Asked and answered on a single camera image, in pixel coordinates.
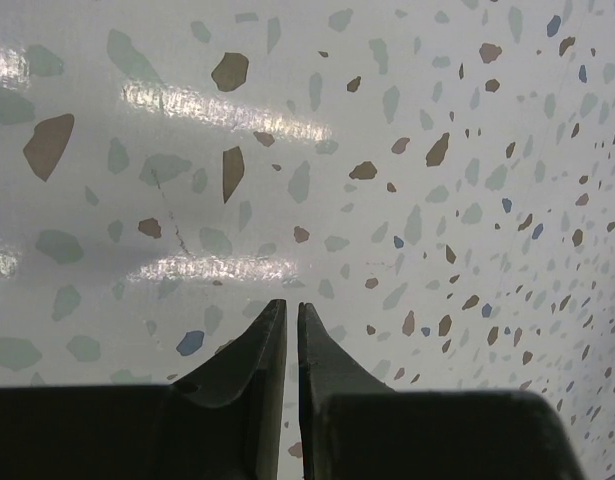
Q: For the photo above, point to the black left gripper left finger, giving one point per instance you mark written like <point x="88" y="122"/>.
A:
<point x="220" y="421"/>

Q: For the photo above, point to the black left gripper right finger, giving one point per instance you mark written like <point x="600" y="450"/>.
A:
<point x="353" y="426"/>

